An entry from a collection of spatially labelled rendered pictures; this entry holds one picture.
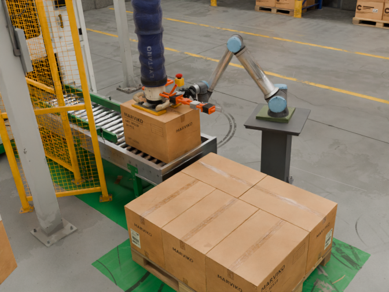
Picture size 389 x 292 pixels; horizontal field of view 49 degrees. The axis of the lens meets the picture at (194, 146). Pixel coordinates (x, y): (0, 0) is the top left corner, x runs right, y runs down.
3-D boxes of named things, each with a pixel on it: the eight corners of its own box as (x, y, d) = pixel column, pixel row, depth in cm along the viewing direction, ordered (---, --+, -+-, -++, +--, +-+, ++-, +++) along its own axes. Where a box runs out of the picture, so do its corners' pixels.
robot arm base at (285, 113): (268, 109, 394) (268, 99, 390) (289, 110, 389) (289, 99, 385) (266, 117, 377) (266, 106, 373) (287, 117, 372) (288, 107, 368)
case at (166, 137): (125, 143, 397) (119, 104, 377) (157, 128, 421) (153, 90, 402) (169, 165, 360) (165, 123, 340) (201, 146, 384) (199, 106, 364)
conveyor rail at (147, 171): (24, 117, 494) (20, 102, 485) (28, 116, 497) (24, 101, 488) (161, 189, 354) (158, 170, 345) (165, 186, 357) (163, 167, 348)
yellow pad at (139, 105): (131, 106, 371) (130, 101, 369) (139, 102, 378) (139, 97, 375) (158, 116, 351) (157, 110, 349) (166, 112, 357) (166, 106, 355)
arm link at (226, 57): (235, 28, 360) (199, 93, 393) (232, 31, 349) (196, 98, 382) (246, 35, 360) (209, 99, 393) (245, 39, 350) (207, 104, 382)
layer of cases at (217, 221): (130, 246, 334) (123, 205, 314) (212, 188, 396) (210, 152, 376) (255, 332, 261) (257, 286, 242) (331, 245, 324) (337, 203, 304)
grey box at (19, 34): (14, 67, 315) (3, 26, 301) (21, 65, 319) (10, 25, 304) (27, 72, 303) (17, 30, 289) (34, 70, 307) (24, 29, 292)
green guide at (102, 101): (63, 90, 522) (62, 83, 518) (71, 87, 529) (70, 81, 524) (151, 126, 425) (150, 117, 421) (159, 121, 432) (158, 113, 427)
